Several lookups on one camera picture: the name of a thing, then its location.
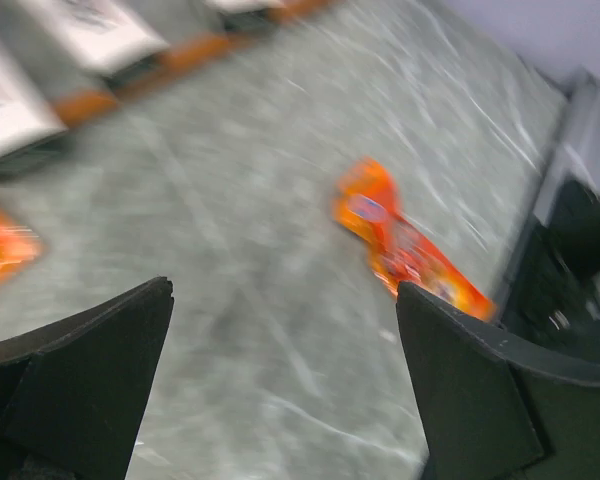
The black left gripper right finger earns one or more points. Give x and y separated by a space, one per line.
493 405

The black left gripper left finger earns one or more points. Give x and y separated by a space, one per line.
74 392

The orange BIC razor pack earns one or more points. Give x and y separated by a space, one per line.
367 203
19 247

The white Harry's razor box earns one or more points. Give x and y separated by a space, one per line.
105 38
240 16
29 128

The orange wooden shelf rack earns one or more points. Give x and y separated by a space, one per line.
78 97

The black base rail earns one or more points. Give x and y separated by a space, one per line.
550 289

